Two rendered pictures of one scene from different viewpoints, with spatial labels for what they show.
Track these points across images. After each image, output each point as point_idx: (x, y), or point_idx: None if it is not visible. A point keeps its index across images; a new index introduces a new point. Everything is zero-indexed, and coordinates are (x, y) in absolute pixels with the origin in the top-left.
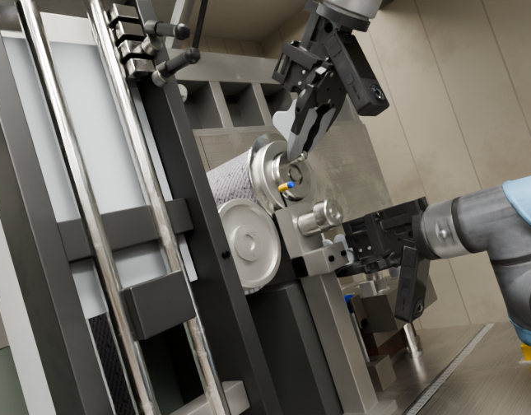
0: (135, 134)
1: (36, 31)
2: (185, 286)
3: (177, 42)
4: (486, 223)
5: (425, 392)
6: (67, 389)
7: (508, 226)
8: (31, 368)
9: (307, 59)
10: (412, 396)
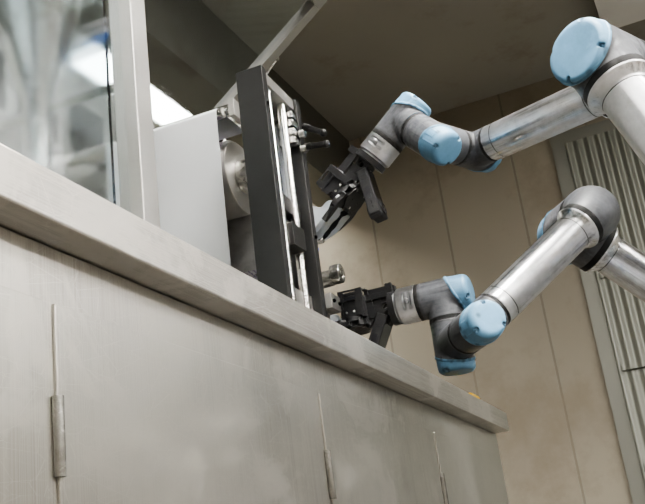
0: (291, 167)
1: (272, 111)
2: (304, 236)
3: None
4: (431, 294)
5: None
6: (273, 242)
7: (443, 296)
8: None
9: (344, 177)
10: None
